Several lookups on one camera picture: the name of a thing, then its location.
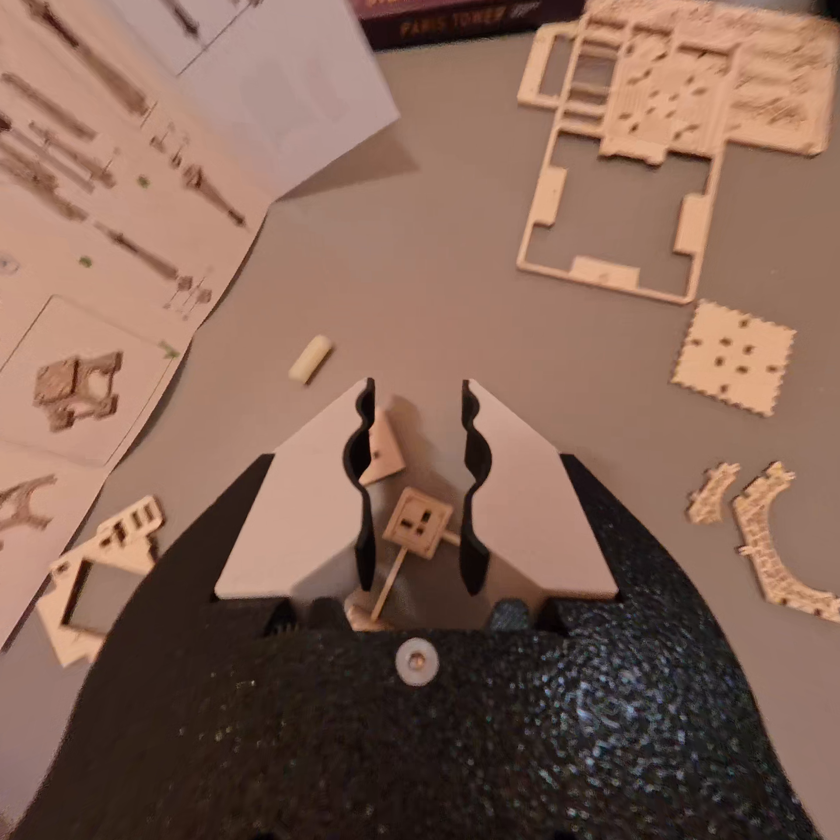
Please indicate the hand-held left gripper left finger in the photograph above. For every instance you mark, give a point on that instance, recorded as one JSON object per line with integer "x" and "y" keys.
{"x": 295, "y": 512}

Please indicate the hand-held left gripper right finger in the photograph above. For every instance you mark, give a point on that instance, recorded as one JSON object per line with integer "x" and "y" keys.
{"x": 538, "y": 518}

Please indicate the small curved wooden lattice piece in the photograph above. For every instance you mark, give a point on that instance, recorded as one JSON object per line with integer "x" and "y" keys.
{"x": 712, "y": 495}

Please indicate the long curved wooden lattice piece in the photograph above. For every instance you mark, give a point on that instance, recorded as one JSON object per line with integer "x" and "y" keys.
{"x": 761, "y": 538}

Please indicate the small four-hole wooden square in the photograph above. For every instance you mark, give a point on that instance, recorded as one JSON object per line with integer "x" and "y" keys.
{"x": 387, "y": 453}

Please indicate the wooden sprue with small squares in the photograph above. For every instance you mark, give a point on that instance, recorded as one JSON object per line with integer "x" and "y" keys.
{"x": 413, "y": 525}

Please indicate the small white wax cylinder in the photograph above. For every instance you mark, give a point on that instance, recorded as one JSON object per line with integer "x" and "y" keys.
{"x": 312, "y": 358}

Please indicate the square wooden plate with holes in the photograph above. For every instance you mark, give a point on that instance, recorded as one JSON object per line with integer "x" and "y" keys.
{"x": 754, "y": 341}

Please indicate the printed paper instruction sheet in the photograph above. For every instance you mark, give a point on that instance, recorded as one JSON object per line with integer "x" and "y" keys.
{"x": 131, "y": 249}

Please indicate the dark purple puzzle box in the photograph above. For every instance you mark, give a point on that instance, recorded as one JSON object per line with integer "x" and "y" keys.
{"x": 459, "y": 26}

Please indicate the wooden frame piece with slots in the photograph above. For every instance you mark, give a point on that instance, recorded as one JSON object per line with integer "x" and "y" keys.
{"x": 69, "y": 623}

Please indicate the wooden puzzle sheet frame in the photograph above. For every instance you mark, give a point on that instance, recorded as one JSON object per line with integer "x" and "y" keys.
{"x": 656, "y": 98}

